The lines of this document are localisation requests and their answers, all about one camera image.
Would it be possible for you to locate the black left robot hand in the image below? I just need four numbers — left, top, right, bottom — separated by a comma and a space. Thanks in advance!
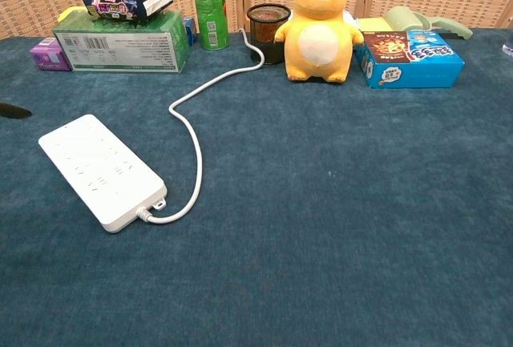
0, 102, 34, 119

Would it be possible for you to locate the white power strip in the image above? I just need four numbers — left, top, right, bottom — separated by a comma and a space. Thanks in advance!
38, 113, 168, 234

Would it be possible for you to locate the small purple box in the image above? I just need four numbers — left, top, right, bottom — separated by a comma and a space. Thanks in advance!
29, 36, 73, 72

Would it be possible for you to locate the yellow-green sponge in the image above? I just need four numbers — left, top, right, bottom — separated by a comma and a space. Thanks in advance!
58, 6, 89, 23

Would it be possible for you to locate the green cardboard box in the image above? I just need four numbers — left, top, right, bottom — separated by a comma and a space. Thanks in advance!
52, 9, 192, 75

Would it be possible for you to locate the dark printed snack bag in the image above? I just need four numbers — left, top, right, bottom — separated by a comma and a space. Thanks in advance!
80, 0, 175, 23

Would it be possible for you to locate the small blue box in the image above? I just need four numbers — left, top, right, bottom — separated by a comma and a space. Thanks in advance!
183, 16, 199, 46

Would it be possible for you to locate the green chips can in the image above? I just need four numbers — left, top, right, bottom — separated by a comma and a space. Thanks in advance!
188, 0, 231, 50

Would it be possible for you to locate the black mesh pen holder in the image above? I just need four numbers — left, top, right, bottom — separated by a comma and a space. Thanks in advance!
245, 2, 293, 66

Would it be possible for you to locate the teal tablecloth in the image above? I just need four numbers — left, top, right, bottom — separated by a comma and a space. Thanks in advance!
0, 27, 513, 347

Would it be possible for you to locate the yellow plush dinosaur toy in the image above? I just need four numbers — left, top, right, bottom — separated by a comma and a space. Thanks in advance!
273, 0, 366, 83

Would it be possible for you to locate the pale yellow pad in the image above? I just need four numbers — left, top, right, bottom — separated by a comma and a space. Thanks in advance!
355, 18, 393, 33

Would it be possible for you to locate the blue cookie box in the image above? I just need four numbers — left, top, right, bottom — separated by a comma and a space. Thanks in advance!
353, 29, 467, 90

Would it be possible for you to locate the pale green lint roller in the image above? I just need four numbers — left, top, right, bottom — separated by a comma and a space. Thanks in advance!
383, 5, 475, 41

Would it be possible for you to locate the white power cable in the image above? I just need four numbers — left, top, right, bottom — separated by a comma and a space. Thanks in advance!
135, 27, 266, 225

